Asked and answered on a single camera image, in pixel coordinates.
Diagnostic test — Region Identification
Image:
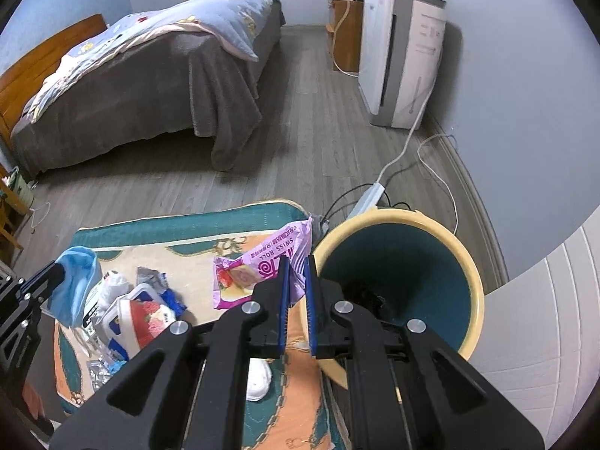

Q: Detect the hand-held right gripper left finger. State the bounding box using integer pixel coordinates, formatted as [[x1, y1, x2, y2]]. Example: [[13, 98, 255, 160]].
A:
[[49, 254, 294, 450]]

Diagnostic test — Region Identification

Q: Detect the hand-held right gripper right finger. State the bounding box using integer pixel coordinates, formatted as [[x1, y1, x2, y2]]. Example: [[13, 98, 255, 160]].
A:
[[302, 255, 547, 450]]

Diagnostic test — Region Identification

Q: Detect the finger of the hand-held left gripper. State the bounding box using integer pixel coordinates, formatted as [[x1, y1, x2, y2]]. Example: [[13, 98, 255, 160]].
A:
[[0, 307, 44, 389], [0, 262, 66, 314]]

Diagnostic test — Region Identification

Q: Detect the blue face mask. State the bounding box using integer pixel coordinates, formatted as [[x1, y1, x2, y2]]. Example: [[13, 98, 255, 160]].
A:
[[49, 246, 103, 328]]

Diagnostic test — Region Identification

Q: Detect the pink snack wrapper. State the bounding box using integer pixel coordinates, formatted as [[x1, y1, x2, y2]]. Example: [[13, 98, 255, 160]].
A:
[[213, 216, 314, 311]]

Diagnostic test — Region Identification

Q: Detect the yellow and teal waste bin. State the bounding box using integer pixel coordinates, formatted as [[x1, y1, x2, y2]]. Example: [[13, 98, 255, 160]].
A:
[[300, 208, 486, 391]]

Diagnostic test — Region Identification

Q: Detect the reddish cloth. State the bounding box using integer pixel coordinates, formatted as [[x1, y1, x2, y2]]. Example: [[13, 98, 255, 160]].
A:
[[16, 382, 50, 437]]

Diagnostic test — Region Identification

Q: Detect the wooden chair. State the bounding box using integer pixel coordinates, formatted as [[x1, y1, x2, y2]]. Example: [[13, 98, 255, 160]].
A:
[[0, 164, 35, 256]]

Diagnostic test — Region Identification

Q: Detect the white crumpled tissue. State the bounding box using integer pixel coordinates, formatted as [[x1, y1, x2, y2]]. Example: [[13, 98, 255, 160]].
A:
[[246, 358, 274, 402]]

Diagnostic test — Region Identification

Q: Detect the blue crumpled wrapper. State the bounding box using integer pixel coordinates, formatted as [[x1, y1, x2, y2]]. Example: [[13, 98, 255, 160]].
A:
[[160, 287, 187, 316]]

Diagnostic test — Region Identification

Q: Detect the teal and orange patterned mat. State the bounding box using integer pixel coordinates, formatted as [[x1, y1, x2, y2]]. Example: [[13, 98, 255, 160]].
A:
[[54, 199, 357, 450]]

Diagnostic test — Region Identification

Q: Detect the silver foil wrapper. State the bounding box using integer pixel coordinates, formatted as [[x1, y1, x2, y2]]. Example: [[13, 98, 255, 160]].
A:
[[136, 266, 170, 292]]

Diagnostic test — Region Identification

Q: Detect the white power strip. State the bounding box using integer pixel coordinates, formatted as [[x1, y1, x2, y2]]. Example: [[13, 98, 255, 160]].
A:
[[346, 183, 386, 220]]

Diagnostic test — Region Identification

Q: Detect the wooden headboard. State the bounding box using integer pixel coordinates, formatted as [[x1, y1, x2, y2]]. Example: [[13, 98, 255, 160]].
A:
[[0, 14, 110, 152]]

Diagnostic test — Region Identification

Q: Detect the bed with grey blanket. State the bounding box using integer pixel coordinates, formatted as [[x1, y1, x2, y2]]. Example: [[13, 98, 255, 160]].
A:
[[10, 0, 287, 175]]

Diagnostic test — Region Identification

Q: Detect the white padded panel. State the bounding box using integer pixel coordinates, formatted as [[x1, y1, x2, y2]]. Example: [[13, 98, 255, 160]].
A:
[[468, 224, 600, 450]]

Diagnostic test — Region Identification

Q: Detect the white air purifier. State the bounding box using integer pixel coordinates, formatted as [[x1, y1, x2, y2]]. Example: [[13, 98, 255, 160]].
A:
[[357, 0, 448, 129]]

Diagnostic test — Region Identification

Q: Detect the wooden cabinet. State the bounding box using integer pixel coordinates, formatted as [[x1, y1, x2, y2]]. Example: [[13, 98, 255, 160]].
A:
[[327, 0, 365, 74]]

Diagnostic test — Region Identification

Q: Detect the light blue printed quilt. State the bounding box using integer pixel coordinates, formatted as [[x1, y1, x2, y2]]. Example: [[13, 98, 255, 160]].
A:
[[21, 0, 281, 123]]

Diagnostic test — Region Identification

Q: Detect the thin white cord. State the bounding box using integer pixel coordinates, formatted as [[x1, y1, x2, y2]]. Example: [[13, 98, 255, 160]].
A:
[[27, 201, 51, 236]]

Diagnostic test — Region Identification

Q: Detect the black cable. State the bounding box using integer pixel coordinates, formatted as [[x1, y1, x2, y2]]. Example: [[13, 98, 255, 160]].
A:
[[322, 183, 414, 228]]

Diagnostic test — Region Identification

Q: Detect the white looped cable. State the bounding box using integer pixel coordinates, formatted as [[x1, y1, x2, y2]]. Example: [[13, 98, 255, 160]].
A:
[[416, 133, 461, 236]]

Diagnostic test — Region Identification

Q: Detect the white power strip cable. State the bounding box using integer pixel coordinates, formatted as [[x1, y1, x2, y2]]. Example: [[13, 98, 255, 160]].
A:
[[375, 23, 447, 189]]

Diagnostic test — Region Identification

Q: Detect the white hose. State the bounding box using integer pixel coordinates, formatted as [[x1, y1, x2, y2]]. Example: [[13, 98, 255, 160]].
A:
[[330, 0, 363, 78]]

